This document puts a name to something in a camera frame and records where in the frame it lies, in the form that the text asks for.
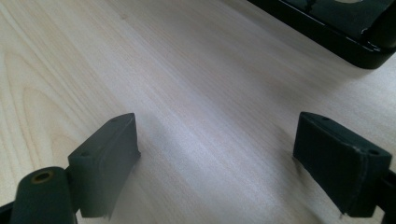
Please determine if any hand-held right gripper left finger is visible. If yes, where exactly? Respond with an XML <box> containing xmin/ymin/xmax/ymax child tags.
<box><xmin>66</xmin><ymin>112</ymin><xmax>142</xmax><ymax>220</ymax></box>

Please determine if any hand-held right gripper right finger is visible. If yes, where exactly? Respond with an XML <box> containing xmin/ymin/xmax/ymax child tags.
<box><xmin>292</xmin><ymin>111</ymin><xmax>393</xmax><ymax>218</ymax></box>

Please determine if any glossy black tray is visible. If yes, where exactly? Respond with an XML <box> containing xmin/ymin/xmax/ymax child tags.
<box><xmin>247</xmin><ymin>0</ymin><xmax>396</xmax><ymax>70</ymax></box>

